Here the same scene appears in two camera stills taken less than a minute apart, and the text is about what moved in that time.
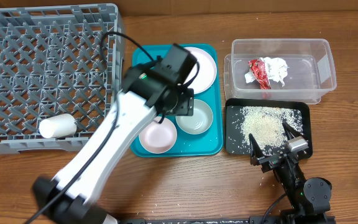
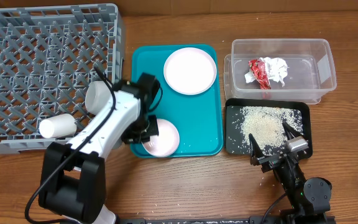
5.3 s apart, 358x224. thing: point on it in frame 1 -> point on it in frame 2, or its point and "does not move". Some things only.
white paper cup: (61, 125) does not move
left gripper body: (184, 103) -> (141, 130)
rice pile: (265, 123) does not move
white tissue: (276, 70) does not move
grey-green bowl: (200, 121) -> (98, 96)
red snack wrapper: (258, 69) does not move
